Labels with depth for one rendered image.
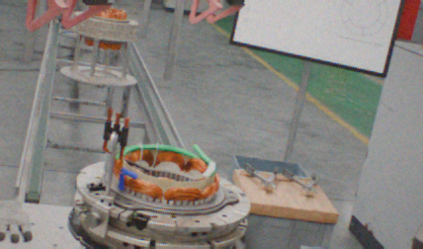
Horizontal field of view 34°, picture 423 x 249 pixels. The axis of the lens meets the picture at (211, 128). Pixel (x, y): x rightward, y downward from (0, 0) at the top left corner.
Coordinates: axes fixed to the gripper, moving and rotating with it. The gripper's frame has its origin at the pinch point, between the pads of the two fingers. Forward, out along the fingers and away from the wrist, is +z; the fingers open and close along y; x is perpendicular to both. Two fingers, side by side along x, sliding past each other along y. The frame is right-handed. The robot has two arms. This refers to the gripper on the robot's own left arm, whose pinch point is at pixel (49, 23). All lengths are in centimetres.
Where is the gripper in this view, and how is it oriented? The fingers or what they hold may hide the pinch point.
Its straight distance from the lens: 103.9
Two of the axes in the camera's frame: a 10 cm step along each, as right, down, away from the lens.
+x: 6.7, 7.2, -1.7
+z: -6.1, 6.7, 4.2
